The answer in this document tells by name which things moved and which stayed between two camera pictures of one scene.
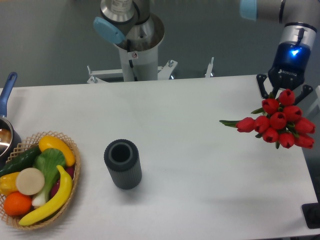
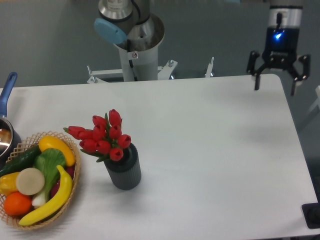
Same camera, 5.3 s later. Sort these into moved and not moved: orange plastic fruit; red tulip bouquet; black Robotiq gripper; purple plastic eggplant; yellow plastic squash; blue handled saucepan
Moved: red tulip bouquet; black Robotiq gripper
Not moved: orange plastic fruit; purple plastic eggplant; blue handled saucepan; yellow plastic squash
